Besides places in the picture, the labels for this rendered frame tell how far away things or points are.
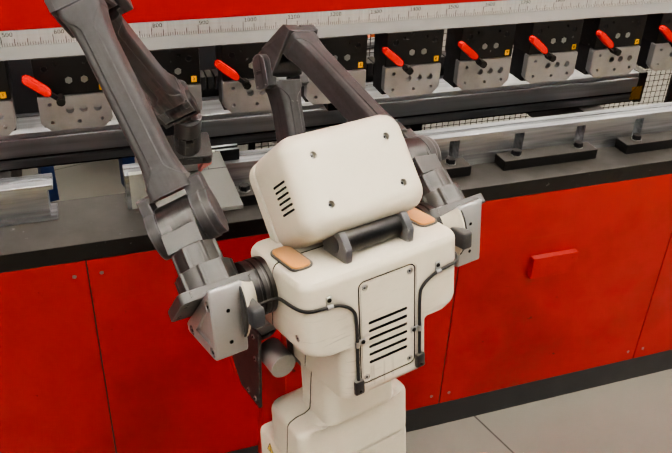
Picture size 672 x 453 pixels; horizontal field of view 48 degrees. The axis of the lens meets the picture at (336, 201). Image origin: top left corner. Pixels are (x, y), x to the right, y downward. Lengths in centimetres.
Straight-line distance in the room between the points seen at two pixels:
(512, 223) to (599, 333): 64
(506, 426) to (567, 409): 23
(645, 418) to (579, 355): 30
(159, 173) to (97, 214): 79
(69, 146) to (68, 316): 46
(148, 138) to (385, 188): 35
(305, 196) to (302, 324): 18
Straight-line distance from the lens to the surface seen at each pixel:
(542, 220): 221
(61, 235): 184
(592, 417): 272
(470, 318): 230
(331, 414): 126
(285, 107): 154
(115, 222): 186
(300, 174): 103
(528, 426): 263
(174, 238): 110
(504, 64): 204
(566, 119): 228
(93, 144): 210
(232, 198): 167
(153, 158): 113
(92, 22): 116
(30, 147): 210
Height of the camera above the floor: 185
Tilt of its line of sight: 31 degrees down
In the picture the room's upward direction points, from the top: 2 degrees clockwise
